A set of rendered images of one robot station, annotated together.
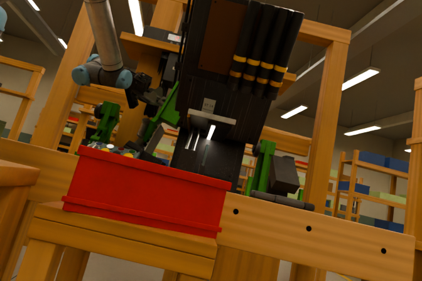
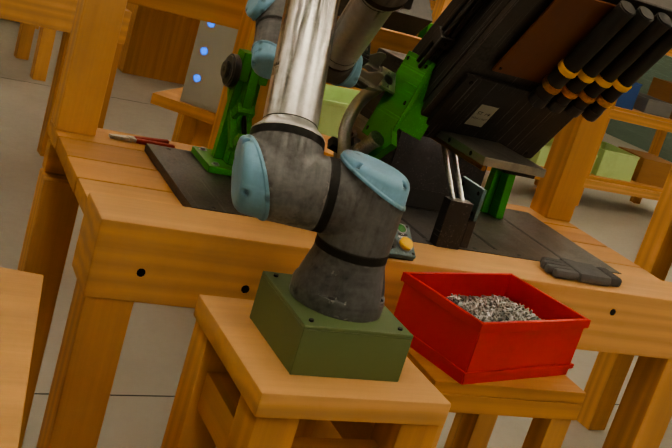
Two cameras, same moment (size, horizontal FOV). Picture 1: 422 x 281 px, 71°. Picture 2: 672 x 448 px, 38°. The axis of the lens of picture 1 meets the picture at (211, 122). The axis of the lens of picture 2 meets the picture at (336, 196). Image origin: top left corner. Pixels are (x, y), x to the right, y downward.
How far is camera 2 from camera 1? 152 cm
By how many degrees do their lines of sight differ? 37
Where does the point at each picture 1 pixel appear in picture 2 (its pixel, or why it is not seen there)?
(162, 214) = (531, 366)
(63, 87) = not seen: outside the picture
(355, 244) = (657, 323)
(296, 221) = (601, 305)
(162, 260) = (540, 411)
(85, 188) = (480, 361)
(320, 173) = (582, 149)
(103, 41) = (362, 44)
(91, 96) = not seen: outside the picture
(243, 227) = not seen: hidden behind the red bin
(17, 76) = not seen: outside the picture
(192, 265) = (563, 411)
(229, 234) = not seen: hidden behind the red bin
